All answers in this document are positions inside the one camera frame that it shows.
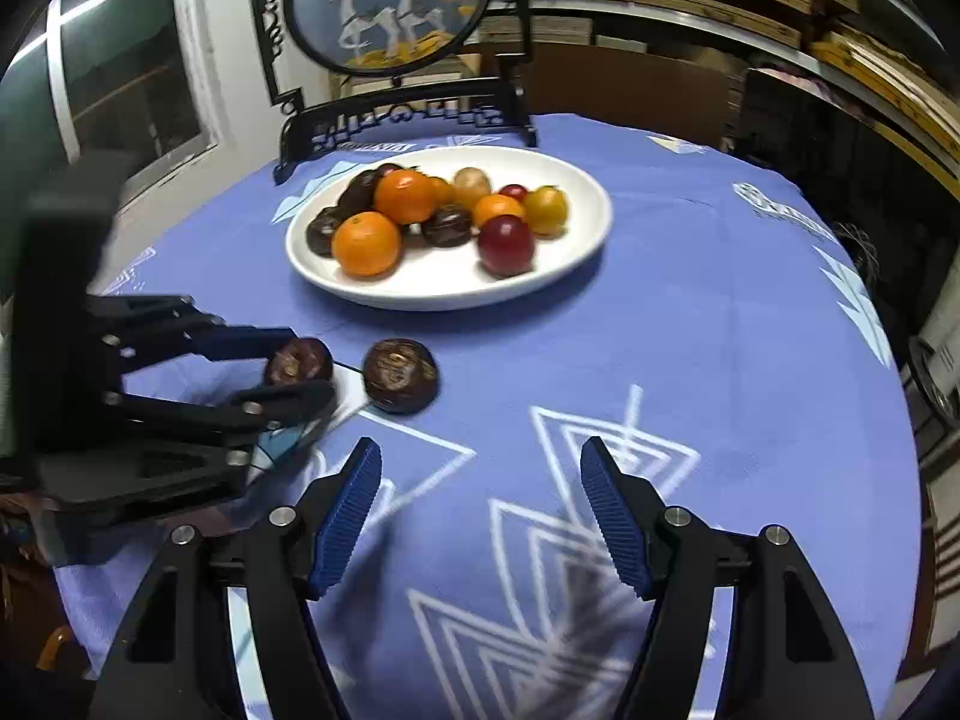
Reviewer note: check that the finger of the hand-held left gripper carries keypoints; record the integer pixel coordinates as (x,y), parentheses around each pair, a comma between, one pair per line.
(285,403)
(225,341)

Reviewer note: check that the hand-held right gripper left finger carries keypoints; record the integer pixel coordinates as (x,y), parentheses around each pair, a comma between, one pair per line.
(345,517)

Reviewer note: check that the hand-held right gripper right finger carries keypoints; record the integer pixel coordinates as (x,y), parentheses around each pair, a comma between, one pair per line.
(615,517)

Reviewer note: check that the large orange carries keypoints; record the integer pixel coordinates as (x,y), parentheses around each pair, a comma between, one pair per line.
(366,244)
(405,196)

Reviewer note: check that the white oval plate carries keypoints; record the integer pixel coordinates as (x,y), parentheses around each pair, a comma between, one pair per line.
(450,283)

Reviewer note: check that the small orange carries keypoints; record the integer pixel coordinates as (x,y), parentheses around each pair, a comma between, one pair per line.
(442,192)

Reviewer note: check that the red round fruit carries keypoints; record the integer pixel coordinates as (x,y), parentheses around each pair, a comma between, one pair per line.
(506,244)

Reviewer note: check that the yellow-orange citrus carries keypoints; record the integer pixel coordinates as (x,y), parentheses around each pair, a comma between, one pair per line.
(546,210)

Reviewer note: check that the blue patterned tablecloth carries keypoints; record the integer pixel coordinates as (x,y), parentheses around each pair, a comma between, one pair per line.
(712,360)

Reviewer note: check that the window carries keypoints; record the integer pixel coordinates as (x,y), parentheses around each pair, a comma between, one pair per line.
(112,52)

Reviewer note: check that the dark round object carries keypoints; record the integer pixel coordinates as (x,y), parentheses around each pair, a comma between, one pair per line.
(931,380)

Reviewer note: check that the round decorative screen black stand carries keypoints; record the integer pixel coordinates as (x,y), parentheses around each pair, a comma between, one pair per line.
(382,7)

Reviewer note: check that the brown cardboard box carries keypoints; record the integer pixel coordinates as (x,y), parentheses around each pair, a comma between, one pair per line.
(637,94)

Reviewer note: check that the wooden shelving with boards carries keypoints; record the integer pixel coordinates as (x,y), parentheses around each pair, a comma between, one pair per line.
(750,0)

